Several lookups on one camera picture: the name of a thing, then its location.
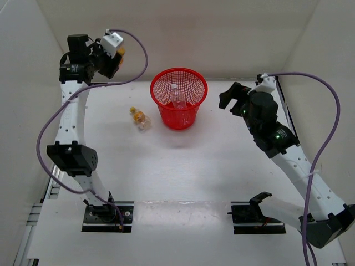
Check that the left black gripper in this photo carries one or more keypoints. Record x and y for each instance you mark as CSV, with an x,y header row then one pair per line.
x,y
111,71

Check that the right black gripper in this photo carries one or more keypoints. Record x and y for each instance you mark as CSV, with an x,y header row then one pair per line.
x,y
237,92

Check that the orange juice bottle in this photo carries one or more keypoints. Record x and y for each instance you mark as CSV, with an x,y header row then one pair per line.
x,y
120,53

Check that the clear plastic water bottle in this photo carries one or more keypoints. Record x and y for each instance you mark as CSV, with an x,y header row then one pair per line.
x,y
177,97

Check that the small clear orange-label bottle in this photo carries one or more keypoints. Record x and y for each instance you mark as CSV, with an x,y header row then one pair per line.
x,y
141,120

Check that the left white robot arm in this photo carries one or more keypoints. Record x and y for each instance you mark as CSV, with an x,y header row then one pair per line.
x,y
69,151

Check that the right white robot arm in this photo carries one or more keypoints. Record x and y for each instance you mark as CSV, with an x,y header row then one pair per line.
x,y
328,216

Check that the red mesh plastic bin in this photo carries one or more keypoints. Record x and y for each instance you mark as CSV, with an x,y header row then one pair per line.
x,y
193,87

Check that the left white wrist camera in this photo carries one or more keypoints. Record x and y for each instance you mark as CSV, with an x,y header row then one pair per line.
x,y
111,42

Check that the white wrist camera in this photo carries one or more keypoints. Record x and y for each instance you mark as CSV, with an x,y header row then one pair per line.
x,y
266,83
111,42

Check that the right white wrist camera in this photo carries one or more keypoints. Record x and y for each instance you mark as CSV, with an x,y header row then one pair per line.
x,y
266,83

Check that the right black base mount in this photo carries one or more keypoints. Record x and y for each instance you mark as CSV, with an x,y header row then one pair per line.
x,y
246,221

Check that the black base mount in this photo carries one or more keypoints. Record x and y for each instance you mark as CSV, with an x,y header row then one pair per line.
x,y
246,221
104,218

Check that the left aluminium frame rail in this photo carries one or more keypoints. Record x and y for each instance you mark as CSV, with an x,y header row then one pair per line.
x,y
27,182

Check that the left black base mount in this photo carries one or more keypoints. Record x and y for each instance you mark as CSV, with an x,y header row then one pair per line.
x,y
104,218

